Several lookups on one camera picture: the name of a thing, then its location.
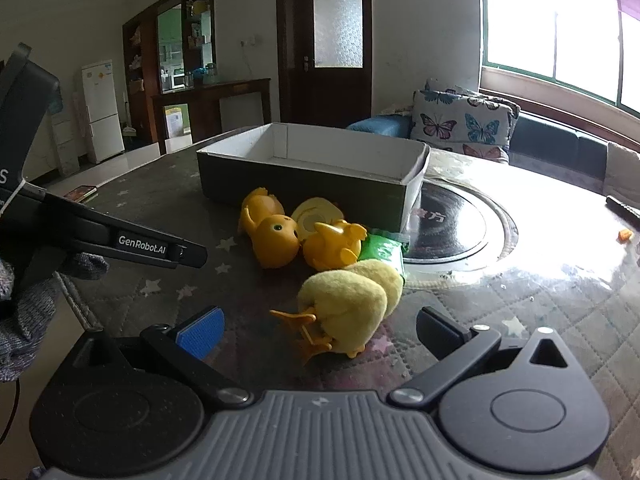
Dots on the dark wooden door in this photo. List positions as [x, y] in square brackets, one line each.
[295, 50]

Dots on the green snack packet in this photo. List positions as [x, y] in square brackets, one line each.
[385, 252]

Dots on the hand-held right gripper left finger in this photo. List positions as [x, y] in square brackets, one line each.
[202, 332]

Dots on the small orange plastic duck toy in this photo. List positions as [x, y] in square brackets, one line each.
[332, 247]

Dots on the white carton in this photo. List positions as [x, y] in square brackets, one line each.
[176, 121]

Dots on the yellow plush duck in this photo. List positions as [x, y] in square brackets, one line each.
[350, 305]

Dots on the butterfly print pillow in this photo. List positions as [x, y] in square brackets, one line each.
[465, 122]

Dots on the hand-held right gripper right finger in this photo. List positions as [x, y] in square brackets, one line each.
[440, 332]

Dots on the dark sofa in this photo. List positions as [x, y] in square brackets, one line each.
[555, 145]

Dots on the yellow round plastic disc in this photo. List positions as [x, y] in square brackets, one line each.
[315, 215]

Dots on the white refrigerator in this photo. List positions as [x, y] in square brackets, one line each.
[102, 110]

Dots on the large window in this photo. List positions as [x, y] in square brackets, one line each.
[575, 25]

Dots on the blue bowl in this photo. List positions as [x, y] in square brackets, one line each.
[206, 76]

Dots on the dark wooden counter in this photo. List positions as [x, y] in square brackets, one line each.
[240, 105]

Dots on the small orange scrap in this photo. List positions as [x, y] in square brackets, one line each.
[625, 236]

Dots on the large orange plastic duck toy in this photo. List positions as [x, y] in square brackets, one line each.
[272, 240]

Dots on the round black cooktop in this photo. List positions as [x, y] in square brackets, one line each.
[460, 225]

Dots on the dark wooden cabinet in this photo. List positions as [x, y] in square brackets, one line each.
[147, 50]

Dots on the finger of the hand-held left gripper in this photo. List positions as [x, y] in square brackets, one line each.
[150, 250]

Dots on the cardboard box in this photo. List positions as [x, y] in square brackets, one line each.
[300, 185]

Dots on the black remote control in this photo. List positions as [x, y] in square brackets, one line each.
[622, 210]

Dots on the white microwave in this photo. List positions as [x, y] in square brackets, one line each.
[178, 81]

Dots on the person's left hand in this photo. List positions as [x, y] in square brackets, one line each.
[25, 320]

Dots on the white cushion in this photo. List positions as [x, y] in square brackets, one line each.
[625, 170]

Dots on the blue cushion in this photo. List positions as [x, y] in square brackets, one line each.
[380, 125]

